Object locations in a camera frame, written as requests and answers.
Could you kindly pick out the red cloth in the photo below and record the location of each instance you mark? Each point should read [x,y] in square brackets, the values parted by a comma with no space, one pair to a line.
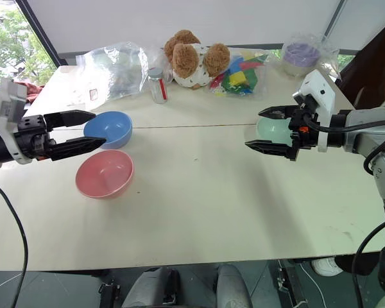
[32,90]

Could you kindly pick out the brown and white plush toy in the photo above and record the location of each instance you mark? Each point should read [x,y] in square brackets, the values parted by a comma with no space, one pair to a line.
[187,61]

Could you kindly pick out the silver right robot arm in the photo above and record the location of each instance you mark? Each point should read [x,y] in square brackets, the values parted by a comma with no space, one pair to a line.
[365,131]

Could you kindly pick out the white shoe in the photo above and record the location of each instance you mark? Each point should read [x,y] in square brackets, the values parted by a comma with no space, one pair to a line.
[325,266]

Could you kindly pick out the black metal bracket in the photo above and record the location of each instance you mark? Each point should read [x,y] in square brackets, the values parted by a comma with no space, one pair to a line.
[109,295]
[290,285]

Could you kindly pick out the clear empty plastic bag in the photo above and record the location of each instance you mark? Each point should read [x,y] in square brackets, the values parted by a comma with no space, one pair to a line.
[115,75]

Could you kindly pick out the light grey rounded shape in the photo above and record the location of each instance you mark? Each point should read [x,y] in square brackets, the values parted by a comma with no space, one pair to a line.
[232,285]

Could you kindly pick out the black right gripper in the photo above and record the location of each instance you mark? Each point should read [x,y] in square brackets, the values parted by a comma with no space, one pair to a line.
[303,134]

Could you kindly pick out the bag of colourful blocks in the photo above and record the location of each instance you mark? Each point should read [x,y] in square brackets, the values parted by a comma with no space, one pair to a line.
[240,77]

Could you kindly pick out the glass jar with red label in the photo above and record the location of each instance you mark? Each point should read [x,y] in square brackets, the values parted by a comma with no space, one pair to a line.
[157,88]

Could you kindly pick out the bagged purple bowl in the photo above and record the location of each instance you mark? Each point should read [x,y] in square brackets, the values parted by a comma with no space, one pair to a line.
[324,54]

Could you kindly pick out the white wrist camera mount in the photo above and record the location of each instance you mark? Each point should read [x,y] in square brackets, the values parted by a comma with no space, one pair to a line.
[9,99]
[321,93]

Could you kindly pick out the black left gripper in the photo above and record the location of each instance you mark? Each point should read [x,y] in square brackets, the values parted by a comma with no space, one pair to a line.
[32,136]

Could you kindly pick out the black window frame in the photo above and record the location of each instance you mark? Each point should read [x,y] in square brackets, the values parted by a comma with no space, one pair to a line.
[38,32]

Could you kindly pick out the person in dark brown clothes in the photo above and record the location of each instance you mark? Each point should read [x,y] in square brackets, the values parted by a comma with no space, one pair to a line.
[375,64]

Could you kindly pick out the red bowl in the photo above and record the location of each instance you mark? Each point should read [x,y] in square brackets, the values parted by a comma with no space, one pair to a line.
[104,174]

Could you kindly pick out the dark grey rounded shape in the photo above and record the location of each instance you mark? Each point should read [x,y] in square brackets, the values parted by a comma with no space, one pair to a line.
[154,288]

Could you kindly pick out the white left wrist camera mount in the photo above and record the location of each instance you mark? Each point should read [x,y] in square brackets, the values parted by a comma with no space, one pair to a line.
[9,99]

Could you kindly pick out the green bowl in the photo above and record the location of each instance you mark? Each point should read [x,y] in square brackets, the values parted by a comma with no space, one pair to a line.
[272,131]

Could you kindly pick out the blue bowl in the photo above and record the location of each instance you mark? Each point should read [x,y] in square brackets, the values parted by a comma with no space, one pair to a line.
[110,128]

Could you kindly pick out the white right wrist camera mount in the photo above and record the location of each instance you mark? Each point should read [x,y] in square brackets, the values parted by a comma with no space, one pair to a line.
[321,93]

